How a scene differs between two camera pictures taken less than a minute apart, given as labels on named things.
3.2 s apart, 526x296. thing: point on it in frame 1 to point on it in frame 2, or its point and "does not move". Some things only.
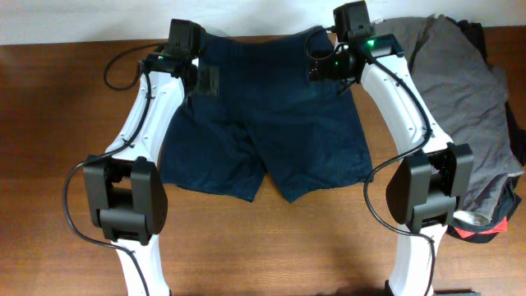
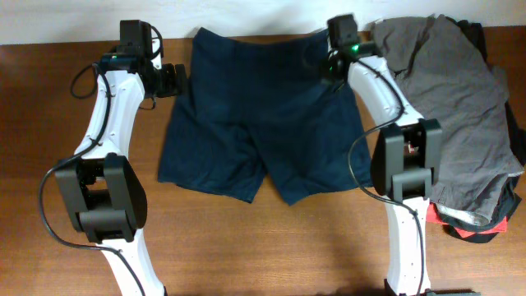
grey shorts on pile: [467, 97] does not move
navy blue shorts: [269, 117] does not move
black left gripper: [207, 80] to [170, 86]
